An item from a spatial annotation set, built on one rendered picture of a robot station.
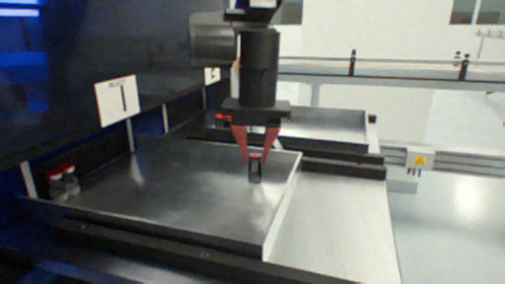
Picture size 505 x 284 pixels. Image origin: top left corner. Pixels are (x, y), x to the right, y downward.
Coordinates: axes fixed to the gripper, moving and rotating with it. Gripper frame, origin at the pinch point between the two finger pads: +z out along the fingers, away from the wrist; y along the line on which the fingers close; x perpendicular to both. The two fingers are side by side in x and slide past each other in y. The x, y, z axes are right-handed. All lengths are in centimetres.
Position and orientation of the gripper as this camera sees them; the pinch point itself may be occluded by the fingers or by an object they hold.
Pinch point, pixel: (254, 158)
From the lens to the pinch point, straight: 51.6
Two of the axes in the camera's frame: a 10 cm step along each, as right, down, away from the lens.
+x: -0.5, 3.7, -9.3
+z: -0.4, 9.3, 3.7
